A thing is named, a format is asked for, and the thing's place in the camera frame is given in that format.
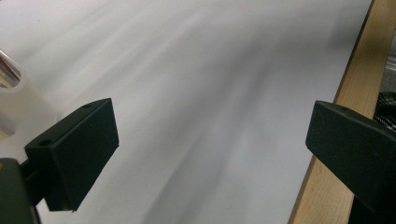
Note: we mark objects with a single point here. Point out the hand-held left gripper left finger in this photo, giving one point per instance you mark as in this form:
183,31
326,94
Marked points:
77,149

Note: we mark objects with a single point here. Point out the clear plastic container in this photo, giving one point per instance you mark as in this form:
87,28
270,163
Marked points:
28,102

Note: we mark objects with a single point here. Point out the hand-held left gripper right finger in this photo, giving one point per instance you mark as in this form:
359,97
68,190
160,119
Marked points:
355,152

